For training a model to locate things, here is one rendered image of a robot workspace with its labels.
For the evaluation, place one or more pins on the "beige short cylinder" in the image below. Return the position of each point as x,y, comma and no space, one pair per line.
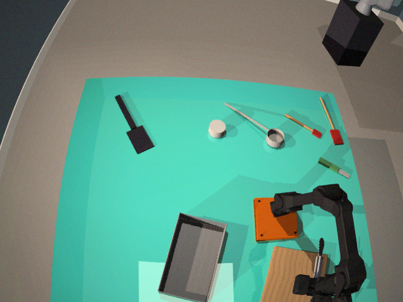
217,128

